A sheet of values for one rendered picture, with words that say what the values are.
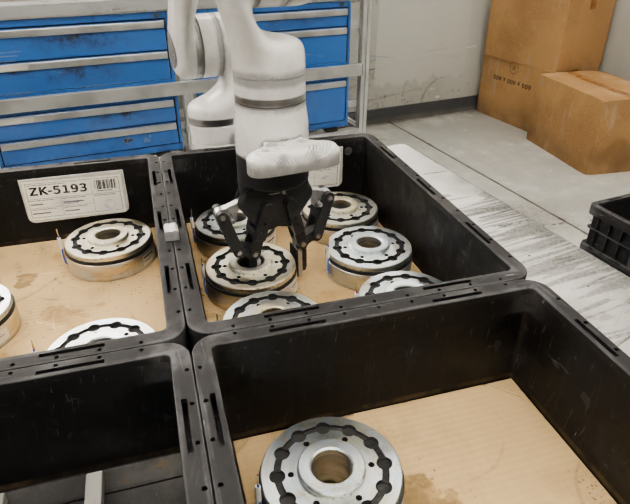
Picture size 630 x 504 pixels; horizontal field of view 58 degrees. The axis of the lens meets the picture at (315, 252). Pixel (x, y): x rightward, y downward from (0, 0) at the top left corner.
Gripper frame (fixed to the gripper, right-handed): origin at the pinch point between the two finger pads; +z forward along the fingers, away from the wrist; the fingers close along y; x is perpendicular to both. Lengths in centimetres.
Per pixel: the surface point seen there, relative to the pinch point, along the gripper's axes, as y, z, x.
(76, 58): 11, 12, -188
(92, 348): 20.4, -7.8, 17.1
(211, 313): 8.7, 2.2, 3.0
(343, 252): -7.6, -1.0, 1.9
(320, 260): -6.6, 2.2, -2.3
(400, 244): -15.0, -0.6, 2.5
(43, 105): 26, 27, -184
